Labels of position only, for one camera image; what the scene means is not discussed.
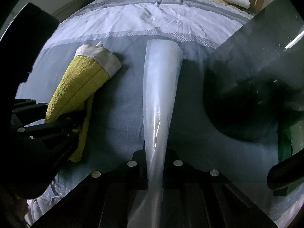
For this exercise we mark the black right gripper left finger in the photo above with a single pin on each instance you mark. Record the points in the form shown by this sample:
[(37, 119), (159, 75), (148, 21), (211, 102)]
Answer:
[(101, 199)]

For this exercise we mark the clear plastic bag roll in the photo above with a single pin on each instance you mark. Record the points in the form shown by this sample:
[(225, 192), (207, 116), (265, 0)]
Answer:
[(163, 60)]

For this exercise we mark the dark green storage box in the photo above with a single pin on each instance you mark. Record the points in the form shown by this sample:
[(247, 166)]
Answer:
[(285, 176)]

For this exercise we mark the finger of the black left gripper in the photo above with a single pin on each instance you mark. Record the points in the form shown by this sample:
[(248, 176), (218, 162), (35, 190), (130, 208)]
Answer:
[(60, 136)]

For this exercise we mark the blue grey striped bed quilt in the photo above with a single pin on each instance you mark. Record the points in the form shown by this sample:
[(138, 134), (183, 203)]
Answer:
[(116, 128)]

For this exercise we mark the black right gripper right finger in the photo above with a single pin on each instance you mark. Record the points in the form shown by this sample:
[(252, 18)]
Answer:
[(196, 198)]

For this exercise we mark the yellow towel with white trim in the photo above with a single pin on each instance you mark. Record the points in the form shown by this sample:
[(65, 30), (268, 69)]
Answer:
[(91, 67)]

